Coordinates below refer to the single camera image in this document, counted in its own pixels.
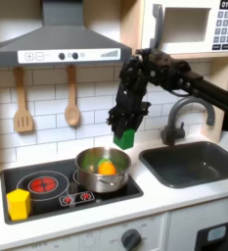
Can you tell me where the orange toy vegetable green top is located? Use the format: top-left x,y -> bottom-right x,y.
97,158 -> 117,176

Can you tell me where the wooden slotted spatula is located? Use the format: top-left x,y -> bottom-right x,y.
13,67 -> 35,133

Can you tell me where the grey extractor hood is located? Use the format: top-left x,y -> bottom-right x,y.
0,0 -> 133,69

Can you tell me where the black cabinet door handle panel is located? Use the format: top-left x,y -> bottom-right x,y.
194,220 -> 228,251

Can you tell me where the dark grey tap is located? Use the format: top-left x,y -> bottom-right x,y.
160,95 -> 216,147

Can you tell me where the yellow toy block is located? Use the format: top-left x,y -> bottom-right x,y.
6,188 -> 32,222

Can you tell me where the wooden spoon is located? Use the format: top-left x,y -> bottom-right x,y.
64,65 -> 82,127

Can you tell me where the dark grey sink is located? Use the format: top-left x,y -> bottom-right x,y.
138,140 -> 228,190

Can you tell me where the dark oven knob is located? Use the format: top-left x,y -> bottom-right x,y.
120,227 -> 143,251

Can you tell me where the green toy block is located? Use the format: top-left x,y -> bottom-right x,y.
113,127 -> 136,151

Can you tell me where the black toy stove top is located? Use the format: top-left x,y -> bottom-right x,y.
0,158 -> 145,226

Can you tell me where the steel pot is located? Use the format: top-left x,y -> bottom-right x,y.
74,146 -> 132,194

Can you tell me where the white toy microwave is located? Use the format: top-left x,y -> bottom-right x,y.
140,0 -> 228,57

